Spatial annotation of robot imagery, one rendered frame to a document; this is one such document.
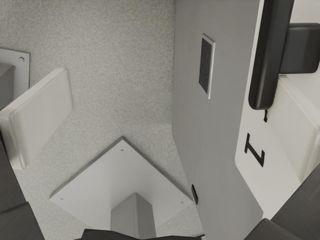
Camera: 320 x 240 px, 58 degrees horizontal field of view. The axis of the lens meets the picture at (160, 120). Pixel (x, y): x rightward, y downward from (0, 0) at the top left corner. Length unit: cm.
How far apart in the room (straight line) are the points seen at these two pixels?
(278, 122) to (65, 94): 13
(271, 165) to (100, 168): 108
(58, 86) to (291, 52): 13
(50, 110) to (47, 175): 121
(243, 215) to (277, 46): 37
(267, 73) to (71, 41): 96
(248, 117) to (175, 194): 115
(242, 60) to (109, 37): 70
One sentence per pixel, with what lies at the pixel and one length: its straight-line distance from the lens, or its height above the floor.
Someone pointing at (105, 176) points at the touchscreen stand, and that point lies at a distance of 131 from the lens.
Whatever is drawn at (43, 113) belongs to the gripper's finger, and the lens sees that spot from 17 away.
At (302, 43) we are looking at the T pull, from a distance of 18.
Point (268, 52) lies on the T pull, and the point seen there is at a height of 91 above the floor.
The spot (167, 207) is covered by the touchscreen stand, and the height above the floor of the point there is 4.
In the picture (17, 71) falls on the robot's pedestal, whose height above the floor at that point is 2.
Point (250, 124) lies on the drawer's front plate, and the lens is 28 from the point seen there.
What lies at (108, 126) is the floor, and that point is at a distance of 121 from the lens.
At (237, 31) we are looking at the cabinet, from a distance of 49.
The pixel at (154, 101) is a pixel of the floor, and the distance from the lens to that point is 117.
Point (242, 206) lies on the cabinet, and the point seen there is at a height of 73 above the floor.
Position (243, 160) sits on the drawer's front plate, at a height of 84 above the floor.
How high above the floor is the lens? 106
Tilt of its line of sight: 61 degrees down
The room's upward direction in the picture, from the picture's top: 165 degrees clockwise
